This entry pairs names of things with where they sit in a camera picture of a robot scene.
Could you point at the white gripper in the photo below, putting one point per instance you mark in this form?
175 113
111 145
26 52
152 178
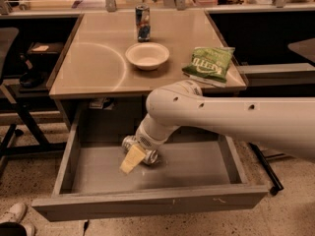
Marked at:
145 139

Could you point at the silver green 7up can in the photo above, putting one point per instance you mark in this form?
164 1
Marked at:
149 154

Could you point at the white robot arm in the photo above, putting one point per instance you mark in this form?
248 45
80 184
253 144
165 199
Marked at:
286 124

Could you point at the open grey top drawer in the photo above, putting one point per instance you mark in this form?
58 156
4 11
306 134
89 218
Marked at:
195 171

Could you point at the blue red energy drink can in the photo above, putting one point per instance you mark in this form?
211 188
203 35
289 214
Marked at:
142 14

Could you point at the white paper bowl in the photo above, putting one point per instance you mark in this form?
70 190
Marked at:
147 56

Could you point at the green chip bag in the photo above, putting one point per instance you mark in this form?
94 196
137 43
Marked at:
209 65

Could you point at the black object on shelf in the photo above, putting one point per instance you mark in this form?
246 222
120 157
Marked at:
31 79

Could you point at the white sneaker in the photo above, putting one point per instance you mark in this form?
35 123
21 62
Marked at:
10 222

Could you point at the black metal stand leg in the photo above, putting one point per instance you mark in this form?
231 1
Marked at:
277 185

